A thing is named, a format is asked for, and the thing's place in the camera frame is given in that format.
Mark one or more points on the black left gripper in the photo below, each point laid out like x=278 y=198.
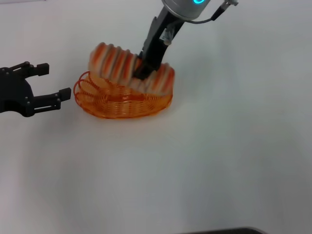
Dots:
x=14 y=95

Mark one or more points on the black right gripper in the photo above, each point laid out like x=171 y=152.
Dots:
x=158 y=44

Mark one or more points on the orange striped bread roll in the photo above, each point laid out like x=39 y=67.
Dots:
x=114 y=63

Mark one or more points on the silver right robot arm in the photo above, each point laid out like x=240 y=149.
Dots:
x=185 y=7

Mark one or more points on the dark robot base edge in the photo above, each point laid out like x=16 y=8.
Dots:
x=224 y=231

